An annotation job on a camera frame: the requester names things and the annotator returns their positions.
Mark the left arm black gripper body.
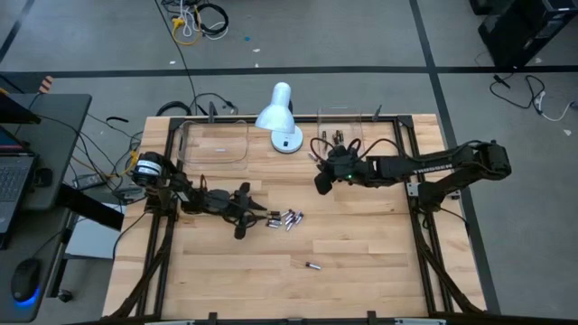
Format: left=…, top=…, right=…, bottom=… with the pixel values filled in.
left=212, top=189, right=252, bottom=222

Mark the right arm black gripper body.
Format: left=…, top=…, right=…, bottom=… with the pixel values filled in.
left=331, top=146, right=369, bottom=186

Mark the clear plastic bin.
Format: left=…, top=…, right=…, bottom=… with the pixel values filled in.
left=316, top=106, right=365, bottom=153
left=176, top=118, right=250, bottom=166

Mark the white desk lamp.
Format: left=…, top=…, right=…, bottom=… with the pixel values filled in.
left=254, top=81, right=305, bottom=155

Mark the black slanted beam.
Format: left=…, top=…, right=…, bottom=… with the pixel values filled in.
left=58, top=184, right=126, bottom=232

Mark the white flat panel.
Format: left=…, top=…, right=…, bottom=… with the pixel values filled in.
left=65, top=202, right=128, bottom=262

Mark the black power adapter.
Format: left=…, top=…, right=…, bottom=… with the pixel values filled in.
left=71, top=172, right=108, bottom=191

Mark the dark grey side desk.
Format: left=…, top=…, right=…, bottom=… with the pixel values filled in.
left=0, top=93, right=94, bottom=324

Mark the small black box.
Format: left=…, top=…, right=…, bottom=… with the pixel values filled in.
left=34, top=167, right=53, bottom=188

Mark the black computer mouse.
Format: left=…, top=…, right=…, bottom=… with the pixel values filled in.
left=10, top=257, right=42, bottom=303

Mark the black laptop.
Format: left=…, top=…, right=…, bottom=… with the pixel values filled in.
left=0, top=127, right=40, bottom=248

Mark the black computer tower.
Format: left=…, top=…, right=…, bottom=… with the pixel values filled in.
left=469, top=0, right=578, bottom=70

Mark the black monitor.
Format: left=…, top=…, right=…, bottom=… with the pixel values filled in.
left=0, top=89, right=42, bottom=125

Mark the black looped wrist cable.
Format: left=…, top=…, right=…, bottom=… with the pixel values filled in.
left=310, top=136, right=410, bottom=166

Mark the black cable coil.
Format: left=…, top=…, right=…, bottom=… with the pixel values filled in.
left=155, top=99, right=194, bottom=117

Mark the long black floor cable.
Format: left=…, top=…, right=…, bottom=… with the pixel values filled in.
left=153, top=0, right=200, bottom=116

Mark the black coiled cable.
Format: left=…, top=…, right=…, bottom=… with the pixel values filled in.
left=192, top=3, right=230, bottom=37

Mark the black floor cable with plug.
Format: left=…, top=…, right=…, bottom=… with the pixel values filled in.
left=489, top=74, right=547, bottom=111

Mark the yellow floor cable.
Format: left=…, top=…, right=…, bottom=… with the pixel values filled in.
left=170, top=16, right=203, bottom=47

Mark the white floor cable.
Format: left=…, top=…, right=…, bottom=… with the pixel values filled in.
left=179, top=0, right=229, bottom=42

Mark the white cable with adapter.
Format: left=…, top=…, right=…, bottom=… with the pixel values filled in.
left=534, top=89, right=575, bottom=123

